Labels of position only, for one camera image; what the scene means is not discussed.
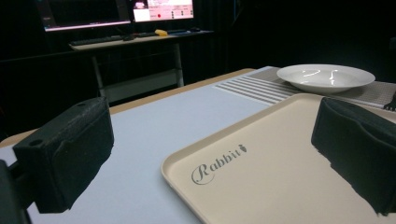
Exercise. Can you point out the yellow object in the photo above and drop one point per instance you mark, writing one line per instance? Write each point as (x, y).
(161, 32)

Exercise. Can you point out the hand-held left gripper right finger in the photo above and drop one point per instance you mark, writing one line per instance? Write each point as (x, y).
(358, 143)

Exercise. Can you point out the white-legged desk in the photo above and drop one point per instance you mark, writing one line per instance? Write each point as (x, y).
(140, 59)

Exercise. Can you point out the grey striped placemat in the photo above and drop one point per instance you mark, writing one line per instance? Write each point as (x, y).
(264, 85)

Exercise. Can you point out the black computer mouse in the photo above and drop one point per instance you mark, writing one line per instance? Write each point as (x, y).
(195, 29)

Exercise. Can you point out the black fork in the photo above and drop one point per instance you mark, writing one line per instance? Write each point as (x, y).
(391, 105)

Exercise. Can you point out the black keyboard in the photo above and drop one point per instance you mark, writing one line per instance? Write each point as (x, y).
(96, 39)

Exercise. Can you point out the beige plastic tray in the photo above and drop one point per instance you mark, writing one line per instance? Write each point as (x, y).
(280, 174)

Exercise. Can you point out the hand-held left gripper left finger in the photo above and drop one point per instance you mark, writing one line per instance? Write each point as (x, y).
(65, 149)

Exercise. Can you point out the dark computer monitor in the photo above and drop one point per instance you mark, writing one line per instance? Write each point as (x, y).
(82, 14)

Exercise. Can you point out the white deep plate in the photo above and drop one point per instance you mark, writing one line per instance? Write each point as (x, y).
(325, 77)

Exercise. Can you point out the bright computer monitor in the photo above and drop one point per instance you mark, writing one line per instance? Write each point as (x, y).
(163, 9)

